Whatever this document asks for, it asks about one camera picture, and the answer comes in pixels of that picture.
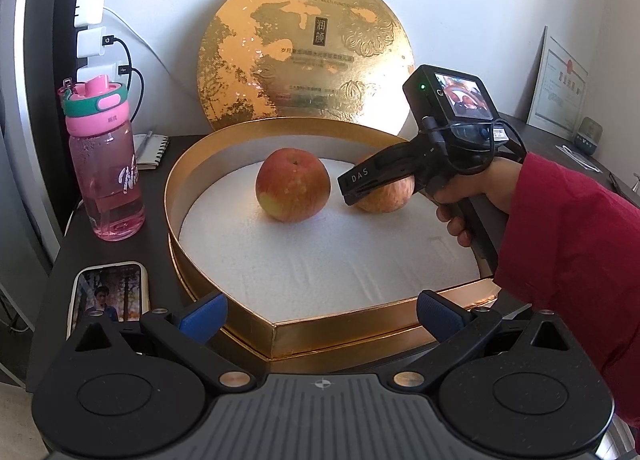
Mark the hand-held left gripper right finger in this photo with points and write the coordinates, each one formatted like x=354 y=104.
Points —
x=440 y=316

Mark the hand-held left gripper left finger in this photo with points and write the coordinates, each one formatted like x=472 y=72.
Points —
x=202 y=316

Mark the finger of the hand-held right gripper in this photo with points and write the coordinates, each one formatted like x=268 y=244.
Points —
x=372 y=171
x=367 y=192

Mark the red yellow apple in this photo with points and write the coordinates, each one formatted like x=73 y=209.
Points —
x=385 y=200
x=292 y=185

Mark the round gold gift box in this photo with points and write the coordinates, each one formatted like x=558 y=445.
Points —
x=310 y=260

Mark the round gold box lid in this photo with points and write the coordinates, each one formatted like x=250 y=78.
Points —
x=300 y=50

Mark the person's right forearm red sleeve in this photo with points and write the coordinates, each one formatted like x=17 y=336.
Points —
x=575 y=260

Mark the black desktop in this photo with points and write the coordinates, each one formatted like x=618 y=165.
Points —
x=125 y=252

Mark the person's right hand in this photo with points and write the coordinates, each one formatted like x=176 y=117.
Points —
x=482 y=185

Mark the smartphone with lit screen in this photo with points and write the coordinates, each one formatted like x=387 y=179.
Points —
x=110 y=292

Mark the framed certificate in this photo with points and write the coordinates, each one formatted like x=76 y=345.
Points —
x=557 y=85

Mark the small grey desk ornament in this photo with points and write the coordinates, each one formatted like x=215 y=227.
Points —
x=589 y=137

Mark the pink water bottle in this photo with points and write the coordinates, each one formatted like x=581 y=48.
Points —
x=107 y=175

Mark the spiral notebook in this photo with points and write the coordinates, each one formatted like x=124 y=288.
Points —
x=150 y=152

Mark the black power strip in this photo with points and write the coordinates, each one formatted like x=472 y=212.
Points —
x=67 y=105

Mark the white charger plug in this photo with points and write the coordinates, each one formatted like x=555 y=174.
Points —
x=90 y=10
x=91 y=42
x=92 y=74

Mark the grey monitor back panel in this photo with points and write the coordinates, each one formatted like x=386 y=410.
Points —
x=25 y=90

